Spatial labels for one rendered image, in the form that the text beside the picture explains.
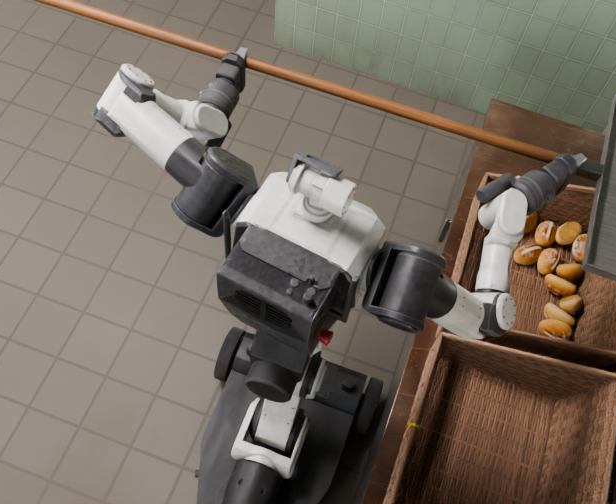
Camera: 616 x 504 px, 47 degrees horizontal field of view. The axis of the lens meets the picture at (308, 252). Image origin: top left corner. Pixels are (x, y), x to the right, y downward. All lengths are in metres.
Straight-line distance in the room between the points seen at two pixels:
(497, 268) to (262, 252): 0.56
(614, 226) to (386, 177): 1.56
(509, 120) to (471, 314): 1.38
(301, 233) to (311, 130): 1.99
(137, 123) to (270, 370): 0.61
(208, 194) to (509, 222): 0.67
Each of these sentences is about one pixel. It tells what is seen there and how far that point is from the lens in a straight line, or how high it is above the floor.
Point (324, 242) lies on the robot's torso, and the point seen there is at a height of 1.40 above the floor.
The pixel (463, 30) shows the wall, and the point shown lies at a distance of 3.25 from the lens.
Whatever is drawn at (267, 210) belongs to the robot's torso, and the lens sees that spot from 1.36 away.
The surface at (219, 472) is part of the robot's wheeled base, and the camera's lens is 2.43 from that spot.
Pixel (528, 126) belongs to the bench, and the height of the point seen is 0.58.
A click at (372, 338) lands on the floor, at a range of 2.80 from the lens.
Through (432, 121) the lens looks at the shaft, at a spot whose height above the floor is 1.20.
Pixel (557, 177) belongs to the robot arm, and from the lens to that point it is 1.76.
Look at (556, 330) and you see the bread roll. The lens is 2.25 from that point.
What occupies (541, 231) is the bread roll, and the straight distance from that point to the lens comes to 2.42.
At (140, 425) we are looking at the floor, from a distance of 2.68.
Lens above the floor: 2.54
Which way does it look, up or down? 60 degrees down
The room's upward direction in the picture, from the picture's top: 8 degrees clockwise
